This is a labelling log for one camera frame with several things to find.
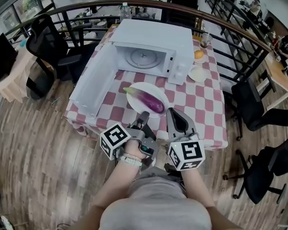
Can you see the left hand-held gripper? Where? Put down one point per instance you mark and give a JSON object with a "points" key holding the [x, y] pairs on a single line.
{"points": [[115, 135]]}

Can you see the white wristwatch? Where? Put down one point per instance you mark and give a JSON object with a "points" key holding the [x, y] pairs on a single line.
{"points": [[132, 162]]}

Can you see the light wooden side table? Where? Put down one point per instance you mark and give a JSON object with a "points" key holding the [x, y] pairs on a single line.
{"points": [[14, 80]]}

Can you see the red white checkered tablecloth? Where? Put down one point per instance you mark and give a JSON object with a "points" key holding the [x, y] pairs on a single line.
{"points": [[206, 99]]}

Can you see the black monitor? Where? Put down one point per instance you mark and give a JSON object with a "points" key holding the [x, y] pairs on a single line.
{"points": [[2, 59]]}

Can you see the person's right forearm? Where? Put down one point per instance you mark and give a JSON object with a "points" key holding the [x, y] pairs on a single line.
{"points": [[194, 186]]}

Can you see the person's light shirt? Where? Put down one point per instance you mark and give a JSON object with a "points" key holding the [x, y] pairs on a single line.
{"points": [[156, 212]]}

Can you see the wooden desk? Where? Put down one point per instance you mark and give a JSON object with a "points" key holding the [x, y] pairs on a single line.
{"points": [[278, 75]]}

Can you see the purple eggplant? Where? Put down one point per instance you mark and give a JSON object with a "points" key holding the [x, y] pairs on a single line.
{"points": [[148, 100]]}

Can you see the clear plastic water bottle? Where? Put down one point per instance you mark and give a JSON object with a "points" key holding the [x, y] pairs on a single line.
{"points": [[125, 12]]}

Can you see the glass window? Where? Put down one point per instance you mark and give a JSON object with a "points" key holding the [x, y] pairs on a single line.
{"points": [[21, 3]]}

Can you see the black waist pouch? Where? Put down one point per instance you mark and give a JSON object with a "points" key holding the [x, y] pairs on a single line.
{"points": [[172, 169]]}

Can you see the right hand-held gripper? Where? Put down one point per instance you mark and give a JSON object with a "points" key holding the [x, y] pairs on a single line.
{"points": [[187, 152]]}

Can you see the clear drink cup with straw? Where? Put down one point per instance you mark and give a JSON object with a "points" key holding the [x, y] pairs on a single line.
{"points": [[206, 41]]}

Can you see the orange fruit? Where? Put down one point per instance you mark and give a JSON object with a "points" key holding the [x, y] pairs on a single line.
{"points": [[198, 54]]}

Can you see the person's left hand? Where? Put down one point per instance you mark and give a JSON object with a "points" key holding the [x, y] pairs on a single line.
{"points": [[134, 148]]}

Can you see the black railing with wooden rail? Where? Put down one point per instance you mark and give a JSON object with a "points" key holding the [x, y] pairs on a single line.
{"points": [[158, 5]]}

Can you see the small white bowl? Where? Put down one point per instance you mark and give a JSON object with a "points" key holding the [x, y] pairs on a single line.
{"points": [[201, 60]]}

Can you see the white microwave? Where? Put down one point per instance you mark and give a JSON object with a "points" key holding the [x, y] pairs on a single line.
{"points": [[153, 35]]}

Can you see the black office chair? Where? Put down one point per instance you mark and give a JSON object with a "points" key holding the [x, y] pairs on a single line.
{"points": [[48, 47], [259, 176], [252, 104]]}

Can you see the person's left forearm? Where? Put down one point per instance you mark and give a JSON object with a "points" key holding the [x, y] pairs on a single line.
{"points": [[117, 183]]}

